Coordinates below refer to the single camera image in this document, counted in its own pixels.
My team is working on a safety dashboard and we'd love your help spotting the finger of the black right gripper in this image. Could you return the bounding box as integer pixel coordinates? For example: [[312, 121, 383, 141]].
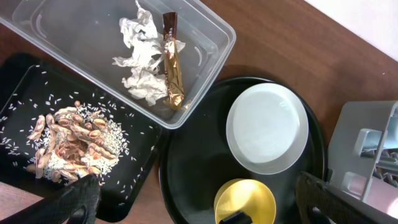
[[219, 210, 252, 224]]

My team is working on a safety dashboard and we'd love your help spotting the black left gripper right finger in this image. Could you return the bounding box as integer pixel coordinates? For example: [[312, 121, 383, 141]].
[[295, 172, 376, 224]]

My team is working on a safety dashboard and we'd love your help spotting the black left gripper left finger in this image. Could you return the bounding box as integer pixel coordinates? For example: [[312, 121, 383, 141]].
[[1, 174, 101, 224]]

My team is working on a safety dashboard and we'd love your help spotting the yellow bowl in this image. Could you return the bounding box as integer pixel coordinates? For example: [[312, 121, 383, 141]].
[[213, 179, 277, 224]]

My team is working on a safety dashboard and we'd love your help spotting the food scraps and rice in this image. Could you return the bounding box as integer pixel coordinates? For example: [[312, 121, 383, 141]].
[[25, 101, 123, 186]]

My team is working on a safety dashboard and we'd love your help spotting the grey round plate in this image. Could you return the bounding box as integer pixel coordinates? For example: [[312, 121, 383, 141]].
[[226, 83, 309, 175]]

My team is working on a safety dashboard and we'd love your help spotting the gold foil wrapper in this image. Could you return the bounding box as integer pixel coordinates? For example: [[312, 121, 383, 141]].
[[163, 12, 185, 110]]

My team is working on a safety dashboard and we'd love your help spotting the white paper napkin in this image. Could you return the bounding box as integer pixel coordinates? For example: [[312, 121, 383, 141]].
[[113, 1, 168, 106]]

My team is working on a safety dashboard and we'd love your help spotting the pink plastic cup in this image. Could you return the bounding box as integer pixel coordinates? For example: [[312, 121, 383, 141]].
[[342, 172, 398, 218]]

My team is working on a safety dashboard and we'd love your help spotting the grey dishwasher rack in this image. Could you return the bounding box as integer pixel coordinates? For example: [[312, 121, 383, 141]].
[[326, 100, 398, 224]]

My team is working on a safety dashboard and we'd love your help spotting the clear plastic waste bin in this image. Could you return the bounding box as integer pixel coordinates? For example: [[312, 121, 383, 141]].
[[1, 0, 236, 129]]

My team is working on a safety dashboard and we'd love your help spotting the round black serving tray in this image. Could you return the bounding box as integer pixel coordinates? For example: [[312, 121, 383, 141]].
[[159, 77, 327, 223]]

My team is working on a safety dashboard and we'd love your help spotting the black rectangular tray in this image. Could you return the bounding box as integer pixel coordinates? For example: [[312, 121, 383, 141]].
[[1, 54, 169, 223]]

